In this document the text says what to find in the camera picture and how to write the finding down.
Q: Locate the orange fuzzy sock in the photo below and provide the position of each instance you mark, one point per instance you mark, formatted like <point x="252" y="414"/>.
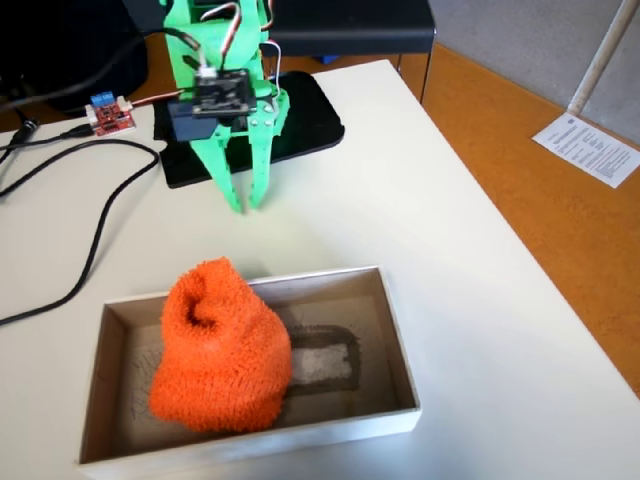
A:
<point x="220" y="365"/>

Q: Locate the black base mat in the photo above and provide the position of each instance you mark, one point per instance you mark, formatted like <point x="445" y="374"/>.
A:
<point x="310" y="120"/>

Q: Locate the red controller board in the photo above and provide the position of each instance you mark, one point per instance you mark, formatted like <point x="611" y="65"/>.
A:
<point x="107" y="117"/>

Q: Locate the shallow cardboard box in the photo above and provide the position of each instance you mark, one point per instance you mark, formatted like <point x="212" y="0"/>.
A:
<point x="370" y="320"/>

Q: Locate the white pole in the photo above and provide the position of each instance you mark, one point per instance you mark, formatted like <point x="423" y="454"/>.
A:
<point x="600" y="55"/>

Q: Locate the printed white paper sheet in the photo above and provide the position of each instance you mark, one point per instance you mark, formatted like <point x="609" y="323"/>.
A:
<point x="590" y="150"/>

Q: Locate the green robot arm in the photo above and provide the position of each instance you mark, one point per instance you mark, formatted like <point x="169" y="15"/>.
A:
<point x="177" y="11"/>

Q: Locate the small blue object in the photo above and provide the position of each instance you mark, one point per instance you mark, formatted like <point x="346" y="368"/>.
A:
<point x="325" y="59"/>

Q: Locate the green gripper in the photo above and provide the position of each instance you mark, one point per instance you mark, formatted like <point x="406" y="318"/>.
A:
<point x="262" y="131"/>

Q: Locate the black camera circuit board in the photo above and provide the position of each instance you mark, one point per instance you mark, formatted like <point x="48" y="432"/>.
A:
<point x="222" y="95"/>

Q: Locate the black bag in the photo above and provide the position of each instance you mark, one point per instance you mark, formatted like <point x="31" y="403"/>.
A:
<point x="50" y="40"/>

